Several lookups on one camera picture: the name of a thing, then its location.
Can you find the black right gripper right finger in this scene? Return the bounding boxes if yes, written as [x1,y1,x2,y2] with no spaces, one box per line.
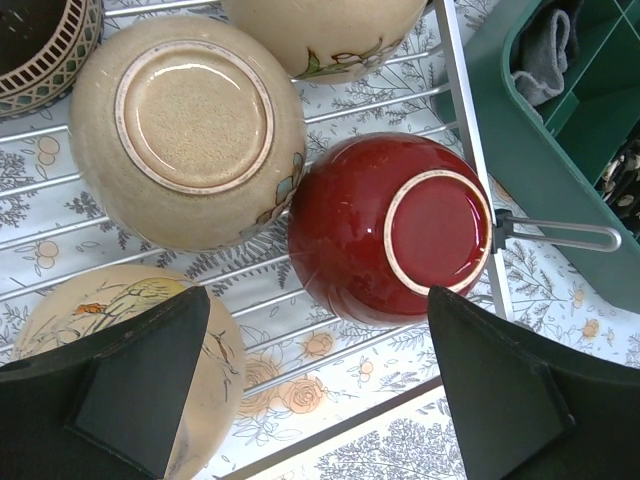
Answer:
[428,287,639,479]

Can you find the black white floral rolled tie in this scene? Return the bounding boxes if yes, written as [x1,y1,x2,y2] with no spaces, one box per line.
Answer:
[595,139,639,219]

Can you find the beige floral bowl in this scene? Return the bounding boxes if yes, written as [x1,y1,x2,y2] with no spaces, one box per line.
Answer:
[69,15,306,252]

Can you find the green divided plastic box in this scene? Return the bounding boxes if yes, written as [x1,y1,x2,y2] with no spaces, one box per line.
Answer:
[464,1,639,312]

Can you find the beige bowl bird motif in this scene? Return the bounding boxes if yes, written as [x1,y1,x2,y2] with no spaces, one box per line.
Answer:
[11,264,246,479]

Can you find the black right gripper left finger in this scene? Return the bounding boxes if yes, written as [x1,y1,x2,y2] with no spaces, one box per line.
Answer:
[1,287,210,479]

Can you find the red ceramic bowl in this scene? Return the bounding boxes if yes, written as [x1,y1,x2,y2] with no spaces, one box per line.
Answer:
[288,132,493,326]

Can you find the silver metal dish rack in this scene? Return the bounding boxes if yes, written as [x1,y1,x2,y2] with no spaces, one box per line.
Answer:
[0,0,623,480]

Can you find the beige bowl white flower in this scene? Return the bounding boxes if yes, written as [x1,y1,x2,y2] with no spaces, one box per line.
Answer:
[222,0,427,84]

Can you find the grey folded socks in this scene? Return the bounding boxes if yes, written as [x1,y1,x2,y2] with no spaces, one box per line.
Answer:
[511,0,584,108]

